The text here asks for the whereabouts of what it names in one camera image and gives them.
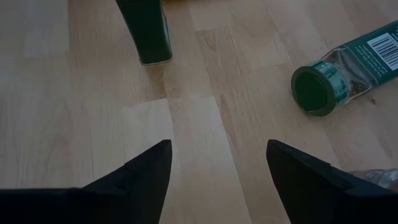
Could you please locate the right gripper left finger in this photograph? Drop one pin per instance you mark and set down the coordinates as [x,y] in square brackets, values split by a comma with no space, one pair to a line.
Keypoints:
[109,205]

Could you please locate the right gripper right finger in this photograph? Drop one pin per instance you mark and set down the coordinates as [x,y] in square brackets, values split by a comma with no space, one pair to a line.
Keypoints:
[326,202]

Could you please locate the small cork stopper glass jar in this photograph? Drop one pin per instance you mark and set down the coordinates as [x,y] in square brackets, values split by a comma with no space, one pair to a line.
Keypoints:
[379,179]

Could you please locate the green lid oregano glass jar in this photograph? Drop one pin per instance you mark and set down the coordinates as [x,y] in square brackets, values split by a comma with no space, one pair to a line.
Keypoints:
[342,74]

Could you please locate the green black pepper tin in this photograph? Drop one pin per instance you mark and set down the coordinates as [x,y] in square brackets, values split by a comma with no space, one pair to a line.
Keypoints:
[146,31]

